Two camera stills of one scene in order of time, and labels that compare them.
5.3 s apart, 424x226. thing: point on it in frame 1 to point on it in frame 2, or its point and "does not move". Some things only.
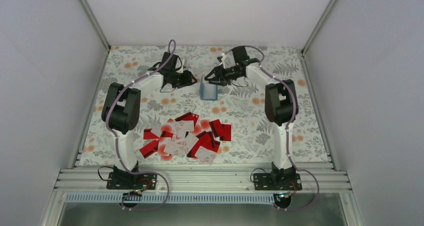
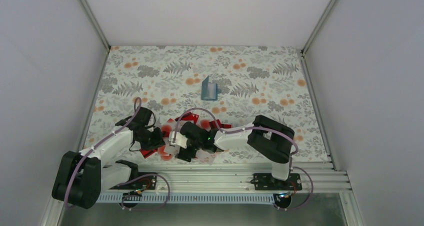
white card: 206,155 does not move
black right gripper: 219,73 to 185,155
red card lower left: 149,148 does not move
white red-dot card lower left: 162,142 does not move
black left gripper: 187,80 to 156,143
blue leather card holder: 208,92 does not move
